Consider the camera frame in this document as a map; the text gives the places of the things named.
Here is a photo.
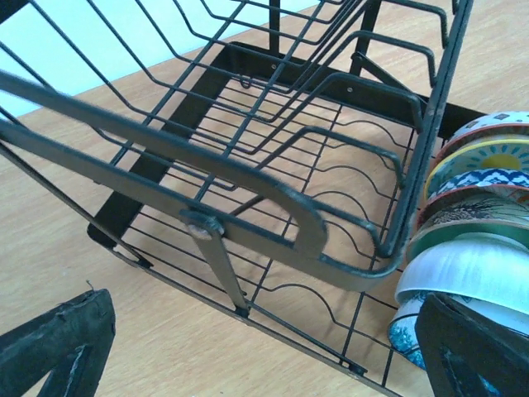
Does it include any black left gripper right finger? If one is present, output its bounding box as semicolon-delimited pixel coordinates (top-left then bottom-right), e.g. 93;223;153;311
415;293;528;396

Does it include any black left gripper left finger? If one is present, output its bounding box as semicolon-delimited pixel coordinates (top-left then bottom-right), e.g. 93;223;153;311
1;289;116;396

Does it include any blue floral white bowl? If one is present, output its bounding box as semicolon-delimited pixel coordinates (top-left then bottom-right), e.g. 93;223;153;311
388;294;426;370

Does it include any black wire dish rack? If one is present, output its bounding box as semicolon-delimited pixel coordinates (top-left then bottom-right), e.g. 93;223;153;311
0;0;488;397

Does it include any celadon green bowl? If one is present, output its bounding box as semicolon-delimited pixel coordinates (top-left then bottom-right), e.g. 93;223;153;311
406;194;528;261

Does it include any yellow blue sun bowl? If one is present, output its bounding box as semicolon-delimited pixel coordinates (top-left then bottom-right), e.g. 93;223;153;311
423;138;528;199

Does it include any red dot patterned bowl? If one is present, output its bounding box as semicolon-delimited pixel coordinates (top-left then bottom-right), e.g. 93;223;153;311
435;111;528;164

